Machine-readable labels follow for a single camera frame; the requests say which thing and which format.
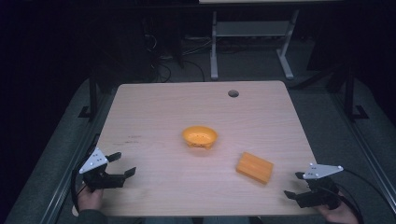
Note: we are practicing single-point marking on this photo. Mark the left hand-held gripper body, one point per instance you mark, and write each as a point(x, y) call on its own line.
point(93, 163)

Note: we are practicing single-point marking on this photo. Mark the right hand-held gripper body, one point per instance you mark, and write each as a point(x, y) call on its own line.
point(320, 189)

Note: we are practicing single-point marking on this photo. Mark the orange rectangular block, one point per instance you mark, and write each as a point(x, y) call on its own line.
point(254, 168)

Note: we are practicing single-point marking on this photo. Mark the orange plastic bowl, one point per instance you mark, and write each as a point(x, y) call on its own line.
point(200, 137)

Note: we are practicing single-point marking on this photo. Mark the person's right hand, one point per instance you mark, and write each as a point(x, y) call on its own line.
point(339, 215)

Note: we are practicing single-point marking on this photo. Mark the person's left hand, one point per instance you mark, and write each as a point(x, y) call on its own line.
point(90, 199)

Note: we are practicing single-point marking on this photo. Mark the black metal stand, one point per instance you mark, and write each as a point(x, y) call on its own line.
point(350, 93)
point(92, 96)

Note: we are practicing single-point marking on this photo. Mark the white metal stand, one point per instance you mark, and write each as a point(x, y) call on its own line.
point(249, 28)

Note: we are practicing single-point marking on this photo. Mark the grey metal rail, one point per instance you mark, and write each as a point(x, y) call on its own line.
point(71, 168)
point(364, 146)

